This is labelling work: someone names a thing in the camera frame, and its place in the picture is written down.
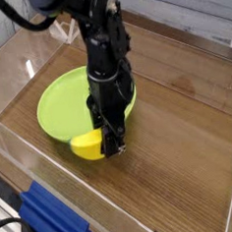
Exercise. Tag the green round plate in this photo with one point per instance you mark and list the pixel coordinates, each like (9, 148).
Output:
(62, 111)

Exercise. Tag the blue plastic clamp block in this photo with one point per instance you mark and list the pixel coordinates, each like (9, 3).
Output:
(45, 213)

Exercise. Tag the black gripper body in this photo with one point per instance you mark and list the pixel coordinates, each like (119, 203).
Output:
(109, 73)

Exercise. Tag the clear acrylic front wall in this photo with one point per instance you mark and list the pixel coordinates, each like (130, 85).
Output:
(22, 163)

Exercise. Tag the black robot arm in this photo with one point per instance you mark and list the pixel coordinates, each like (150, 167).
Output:
(50, 9)

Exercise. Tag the yellow toy banana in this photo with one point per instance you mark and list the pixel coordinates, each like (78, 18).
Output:
(88, 146)

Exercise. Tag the clear acrylic corner bracket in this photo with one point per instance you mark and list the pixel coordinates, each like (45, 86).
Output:
(66, 32)

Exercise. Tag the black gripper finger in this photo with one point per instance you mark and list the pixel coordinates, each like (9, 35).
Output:
(111, 144)

